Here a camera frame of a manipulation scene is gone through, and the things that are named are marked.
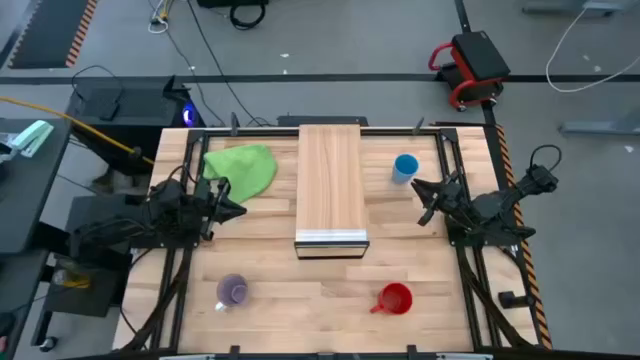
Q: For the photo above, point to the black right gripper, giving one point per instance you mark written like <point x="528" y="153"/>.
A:
<point x="452" y="197"/>

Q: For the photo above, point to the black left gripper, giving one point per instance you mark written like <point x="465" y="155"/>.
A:
<point x="207" y="210"/>

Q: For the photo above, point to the blue cup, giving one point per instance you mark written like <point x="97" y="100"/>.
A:
<point x="404" y="167"/>

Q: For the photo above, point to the purple translucent mug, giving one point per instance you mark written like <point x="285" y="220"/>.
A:
<point x="231" y="291"/>

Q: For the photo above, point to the red mug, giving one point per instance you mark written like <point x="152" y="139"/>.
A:
<point x="395" y="299"/>

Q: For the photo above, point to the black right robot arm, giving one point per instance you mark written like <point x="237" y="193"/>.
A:
<point x="490" y="205"/>

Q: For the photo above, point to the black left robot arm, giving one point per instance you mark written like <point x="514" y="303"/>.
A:
<point x="165" y="205"/>

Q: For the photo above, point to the wooden shelf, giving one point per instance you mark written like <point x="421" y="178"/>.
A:
<point x="330" y="185"/>

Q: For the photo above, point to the green cloth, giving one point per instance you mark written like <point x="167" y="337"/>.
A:
<point x="242" y="170"/>

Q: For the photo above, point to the orange black hazard strip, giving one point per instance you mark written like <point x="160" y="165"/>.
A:
<point x="530" y="270"/>

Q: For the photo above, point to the black clamp knob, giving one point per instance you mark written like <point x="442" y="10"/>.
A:
<point x="512" y="300"/>

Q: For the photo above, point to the red and black rolling stool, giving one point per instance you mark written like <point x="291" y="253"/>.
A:
<point x="475" y="62"/>

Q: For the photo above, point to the black computer tower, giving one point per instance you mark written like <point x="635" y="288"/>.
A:
<point x="140" y="105"/>

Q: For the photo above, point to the black low cart plate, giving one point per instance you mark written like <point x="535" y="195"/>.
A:
<point x="100" y="300"/>

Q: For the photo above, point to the black power adapter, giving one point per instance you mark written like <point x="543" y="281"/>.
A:
<point x="108" y="106"/>

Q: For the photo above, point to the clear bottle with yellow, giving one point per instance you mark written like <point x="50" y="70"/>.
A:
<point x="72" y="280"/>

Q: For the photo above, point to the grey metal stand foot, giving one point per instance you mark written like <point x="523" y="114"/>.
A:
<point x="575" y="6"/>
<point x="600" y="125"/>

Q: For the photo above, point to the black desk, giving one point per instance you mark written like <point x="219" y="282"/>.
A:
<point x="30" y="200"/>

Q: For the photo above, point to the mint green stapler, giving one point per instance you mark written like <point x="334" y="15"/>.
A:
<point x="32" y="137"/>

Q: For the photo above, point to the black caster wheel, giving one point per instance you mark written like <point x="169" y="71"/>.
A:
<point x="48" y="344"/>

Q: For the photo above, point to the black orange-edged floor mat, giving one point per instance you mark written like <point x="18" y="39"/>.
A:
<point x="50" y="30"/>

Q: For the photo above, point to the black aluminium table frame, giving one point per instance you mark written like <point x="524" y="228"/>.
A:
<point x="260" y="132"/>

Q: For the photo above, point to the black metal frame rail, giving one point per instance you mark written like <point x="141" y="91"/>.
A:
<point x="320" y="120"/>

